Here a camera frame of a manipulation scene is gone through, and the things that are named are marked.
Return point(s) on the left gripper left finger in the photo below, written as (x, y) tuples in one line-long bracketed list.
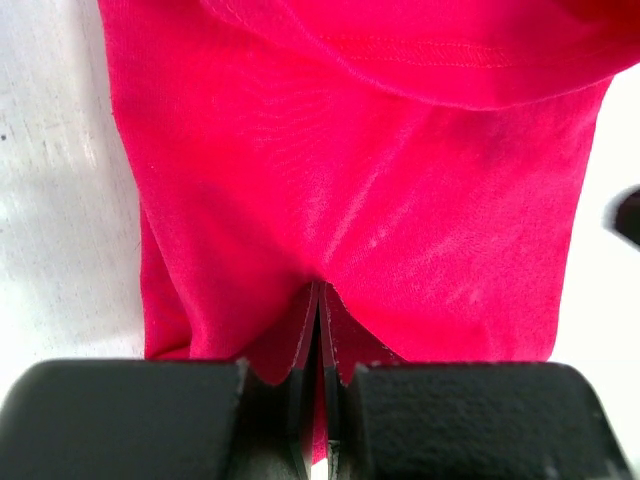
[(131, 419)]

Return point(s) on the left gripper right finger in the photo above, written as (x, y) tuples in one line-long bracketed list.
[(391, 419)]

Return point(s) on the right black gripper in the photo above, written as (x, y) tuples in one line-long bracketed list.
[(626, 215)]

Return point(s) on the magenta t shirt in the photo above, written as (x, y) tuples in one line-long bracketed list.
[(424, 159)]

